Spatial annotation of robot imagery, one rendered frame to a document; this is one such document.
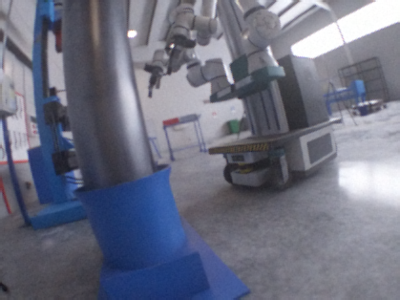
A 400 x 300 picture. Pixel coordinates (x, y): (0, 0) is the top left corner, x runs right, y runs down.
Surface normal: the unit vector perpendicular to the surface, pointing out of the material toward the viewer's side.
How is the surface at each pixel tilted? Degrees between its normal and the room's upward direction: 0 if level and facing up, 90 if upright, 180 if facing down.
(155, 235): 90
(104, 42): 90
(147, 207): 90
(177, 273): 90
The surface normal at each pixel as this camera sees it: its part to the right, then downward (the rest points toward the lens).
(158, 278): 0.32, -0.01
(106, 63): 0.58, -0.08
